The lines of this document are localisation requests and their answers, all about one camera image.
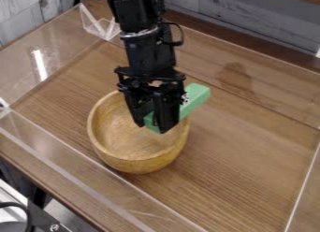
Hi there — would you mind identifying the green rectangular block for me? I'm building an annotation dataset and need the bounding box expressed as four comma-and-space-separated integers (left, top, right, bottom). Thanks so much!
144, 82, 212, 134

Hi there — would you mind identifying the brown wooden bowl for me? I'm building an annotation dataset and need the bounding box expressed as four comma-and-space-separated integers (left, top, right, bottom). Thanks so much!
86, 91, 191, 174

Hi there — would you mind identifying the clear acrylic corner bracket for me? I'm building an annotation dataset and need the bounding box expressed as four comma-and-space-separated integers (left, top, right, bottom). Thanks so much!
79, 4, 122, 41

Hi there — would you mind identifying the black cable lower left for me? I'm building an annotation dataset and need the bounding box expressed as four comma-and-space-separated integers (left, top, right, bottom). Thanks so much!
0, 200, 35, 232

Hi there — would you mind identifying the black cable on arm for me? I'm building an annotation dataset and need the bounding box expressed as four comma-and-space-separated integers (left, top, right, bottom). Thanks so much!
158, 21, 185, 47

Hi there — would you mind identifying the clear acrylic tray wall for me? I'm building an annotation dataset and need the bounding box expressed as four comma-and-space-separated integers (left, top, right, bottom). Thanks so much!
0, 107, 208, 232

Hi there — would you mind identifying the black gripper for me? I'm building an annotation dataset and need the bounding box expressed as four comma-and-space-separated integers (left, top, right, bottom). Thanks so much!
116, 24, 185, 134

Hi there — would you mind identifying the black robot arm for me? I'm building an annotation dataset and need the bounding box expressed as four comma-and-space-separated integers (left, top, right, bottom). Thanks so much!
106, 0, 185, 133

